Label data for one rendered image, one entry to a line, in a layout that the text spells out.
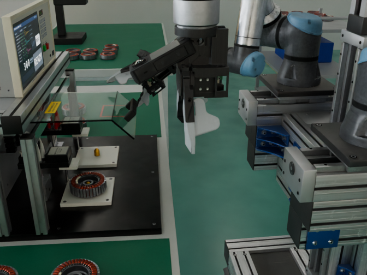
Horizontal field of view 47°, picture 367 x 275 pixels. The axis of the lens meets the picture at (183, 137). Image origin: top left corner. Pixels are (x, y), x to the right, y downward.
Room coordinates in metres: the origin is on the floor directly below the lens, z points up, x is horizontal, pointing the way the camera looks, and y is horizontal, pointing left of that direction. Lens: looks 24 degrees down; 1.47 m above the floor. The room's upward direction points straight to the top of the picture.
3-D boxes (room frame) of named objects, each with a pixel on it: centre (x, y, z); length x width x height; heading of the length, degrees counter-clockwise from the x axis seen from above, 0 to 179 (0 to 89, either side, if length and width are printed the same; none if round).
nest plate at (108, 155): (1.38, 0.31, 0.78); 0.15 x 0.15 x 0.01; 4
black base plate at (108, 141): (1.26, 0.32, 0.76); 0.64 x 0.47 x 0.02; 4
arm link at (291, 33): (1.46, -0.40, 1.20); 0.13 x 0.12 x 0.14; 45
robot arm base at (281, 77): (1.46, -0.41, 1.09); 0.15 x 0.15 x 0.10
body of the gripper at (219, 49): (0.71, -0.03, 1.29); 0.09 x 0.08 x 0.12; 97
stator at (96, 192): (1.14, 0.29, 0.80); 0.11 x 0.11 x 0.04
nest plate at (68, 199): (1.14, 0.29, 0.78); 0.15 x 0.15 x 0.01; 4
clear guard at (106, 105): (1.13, 0.30, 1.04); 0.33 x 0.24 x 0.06; 94
